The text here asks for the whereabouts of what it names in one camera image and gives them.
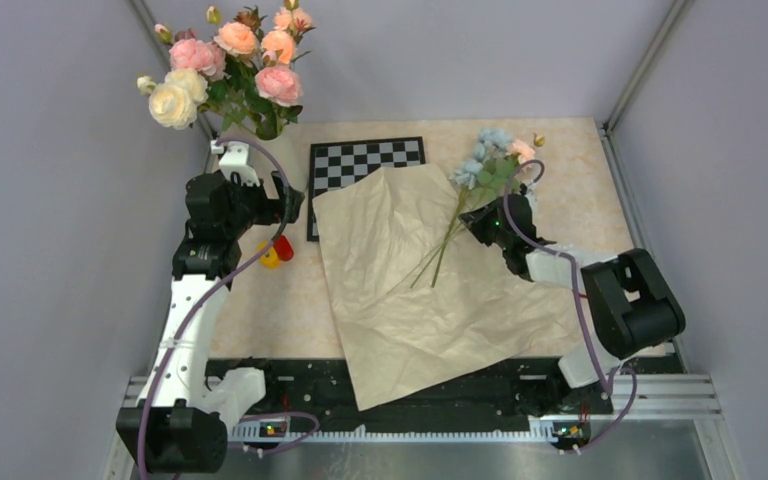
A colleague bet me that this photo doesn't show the pink rose stem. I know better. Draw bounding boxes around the pink rose stem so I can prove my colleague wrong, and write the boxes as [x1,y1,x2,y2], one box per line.
[254,1,315,140]

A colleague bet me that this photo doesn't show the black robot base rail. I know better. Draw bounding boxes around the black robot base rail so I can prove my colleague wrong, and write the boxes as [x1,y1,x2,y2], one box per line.
[206,357,613,434]

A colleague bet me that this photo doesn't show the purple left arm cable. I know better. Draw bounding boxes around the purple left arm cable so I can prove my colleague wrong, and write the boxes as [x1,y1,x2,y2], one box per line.
[135,137,322,480]

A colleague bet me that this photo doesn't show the flower bunch in vase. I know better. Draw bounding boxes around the flower bunch in vase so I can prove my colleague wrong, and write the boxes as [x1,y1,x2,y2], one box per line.
[136,6,282,140]

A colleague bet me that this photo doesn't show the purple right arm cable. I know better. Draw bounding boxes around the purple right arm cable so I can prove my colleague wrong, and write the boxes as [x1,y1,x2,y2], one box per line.
[502,158,639,453]

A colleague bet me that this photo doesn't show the black white checkerboard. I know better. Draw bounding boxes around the black white checkerboard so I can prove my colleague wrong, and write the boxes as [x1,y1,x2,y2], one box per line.
[306,136,426,242]

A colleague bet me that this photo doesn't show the orange paper bouquet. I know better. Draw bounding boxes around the orange paper bouquet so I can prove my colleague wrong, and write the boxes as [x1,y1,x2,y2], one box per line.
[313,165,582,410]

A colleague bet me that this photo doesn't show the pink blue flower bunch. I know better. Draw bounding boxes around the pink blue flower bunch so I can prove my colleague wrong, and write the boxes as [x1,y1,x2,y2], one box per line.
[411,128,546,286]

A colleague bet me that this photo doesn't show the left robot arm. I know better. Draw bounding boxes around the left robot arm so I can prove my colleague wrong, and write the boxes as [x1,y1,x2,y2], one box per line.
[116,170,304,479]

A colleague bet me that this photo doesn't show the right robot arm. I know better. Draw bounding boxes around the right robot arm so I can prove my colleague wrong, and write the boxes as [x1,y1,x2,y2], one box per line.
[458,194,686,412]

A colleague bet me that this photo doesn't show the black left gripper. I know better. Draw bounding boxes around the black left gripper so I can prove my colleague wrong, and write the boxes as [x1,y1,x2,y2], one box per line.
[223,170,303,237]

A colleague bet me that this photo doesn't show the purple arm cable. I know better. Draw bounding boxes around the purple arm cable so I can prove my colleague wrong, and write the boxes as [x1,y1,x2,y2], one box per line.
[135,137,322,480]
[502,158,639,453]

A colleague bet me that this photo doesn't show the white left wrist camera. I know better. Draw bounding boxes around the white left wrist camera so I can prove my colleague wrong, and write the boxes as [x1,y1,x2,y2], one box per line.
[211,140,266,198]

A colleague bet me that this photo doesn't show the white ceramic vase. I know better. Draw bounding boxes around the white ceramic vase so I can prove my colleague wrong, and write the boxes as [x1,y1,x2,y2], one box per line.
[250,125,309,198]

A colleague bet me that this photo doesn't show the red yellow toy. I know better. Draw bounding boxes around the red yellow toy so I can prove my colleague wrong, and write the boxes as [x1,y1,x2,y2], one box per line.
[259,235,295,269]

